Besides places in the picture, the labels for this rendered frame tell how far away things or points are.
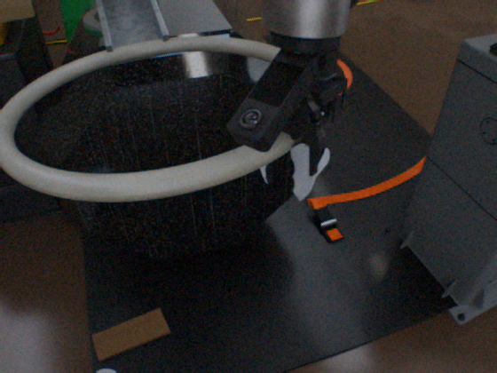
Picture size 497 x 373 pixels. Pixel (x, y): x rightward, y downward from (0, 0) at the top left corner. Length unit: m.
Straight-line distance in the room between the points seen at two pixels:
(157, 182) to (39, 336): 1.25
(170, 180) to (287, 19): 0.20
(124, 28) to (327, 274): 1.10
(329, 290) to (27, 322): 1.09
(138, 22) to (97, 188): 0.57
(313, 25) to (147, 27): 0.58
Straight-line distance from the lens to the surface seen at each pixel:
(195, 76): 1.11
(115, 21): 0.97
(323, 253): 1.65
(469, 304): 1.68
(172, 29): 1.18
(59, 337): 1.59
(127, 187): 0.44
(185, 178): 0.43
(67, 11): 3.11
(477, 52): 1.29
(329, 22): 0.42
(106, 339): 1.49
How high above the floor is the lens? 1.30
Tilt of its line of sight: 43 degrees down
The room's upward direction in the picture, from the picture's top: straight up
